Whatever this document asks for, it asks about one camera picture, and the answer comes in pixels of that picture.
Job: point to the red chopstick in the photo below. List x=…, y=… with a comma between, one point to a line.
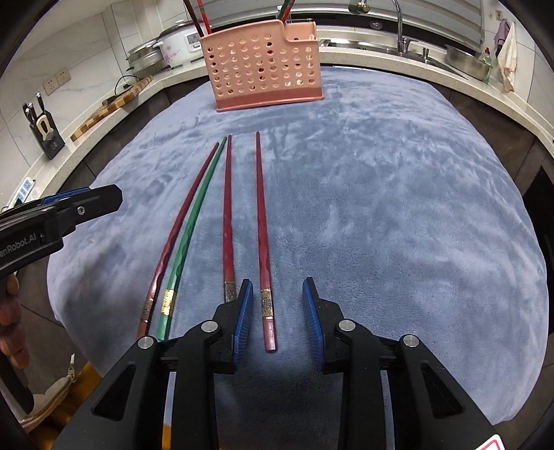
x=291, y=5
x=203, y=15

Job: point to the white floral rice cooker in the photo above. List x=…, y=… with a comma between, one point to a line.
x=177, y=43

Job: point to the checkered wooden cutting board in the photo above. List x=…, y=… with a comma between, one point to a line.
x=112, y=108

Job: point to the beige wall socket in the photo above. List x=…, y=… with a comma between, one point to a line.
x=57, y=82

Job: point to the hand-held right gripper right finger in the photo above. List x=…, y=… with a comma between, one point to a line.
x=312, y=320

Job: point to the beige zipper bag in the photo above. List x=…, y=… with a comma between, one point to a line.
x=47, y=402

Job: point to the person's left hand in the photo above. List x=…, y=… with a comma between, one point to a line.
x=11, y=329

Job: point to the green chopstick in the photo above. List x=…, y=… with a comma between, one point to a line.
x=167, y=303
x=284, y=10

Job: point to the black knife block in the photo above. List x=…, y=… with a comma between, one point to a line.
x=45, y=130

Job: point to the purple hanging cloth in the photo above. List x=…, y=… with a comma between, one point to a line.
x=501, y=33

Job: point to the stainless steel sink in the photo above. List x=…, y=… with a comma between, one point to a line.
x=381, y=47

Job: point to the pink perforated utensil holder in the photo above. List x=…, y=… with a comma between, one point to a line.
x=264, y=73

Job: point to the white red-edged card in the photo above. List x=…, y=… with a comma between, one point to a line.
x=491, y=443

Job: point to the maroon chopstick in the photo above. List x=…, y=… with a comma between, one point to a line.
x=149, y=305
x=262, y=242
x=228, y=225
x=192, y=17

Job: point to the stainless steel electric pot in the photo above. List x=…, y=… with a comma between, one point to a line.
x=145, y=60

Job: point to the white power strip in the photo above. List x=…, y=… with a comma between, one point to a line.
x=25, y=190

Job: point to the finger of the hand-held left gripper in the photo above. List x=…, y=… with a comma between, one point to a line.
x=95, y=203
x=65, y=197

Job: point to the beige hanging towel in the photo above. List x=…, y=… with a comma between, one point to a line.
x=507, y=60

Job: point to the chrome kitchen faucet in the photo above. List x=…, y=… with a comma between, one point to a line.
x=400, y=26

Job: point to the green dish soap bottle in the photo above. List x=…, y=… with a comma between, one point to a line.
x=486, y=65

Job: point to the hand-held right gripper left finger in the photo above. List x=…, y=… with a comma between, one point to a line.
x=242, y=320

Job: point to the blue plush blanket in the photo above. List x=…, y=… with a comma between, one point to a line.
x=368, y=216

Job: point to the stainless steel bowl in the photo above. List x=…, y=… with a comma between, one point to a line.
x=465, y=60

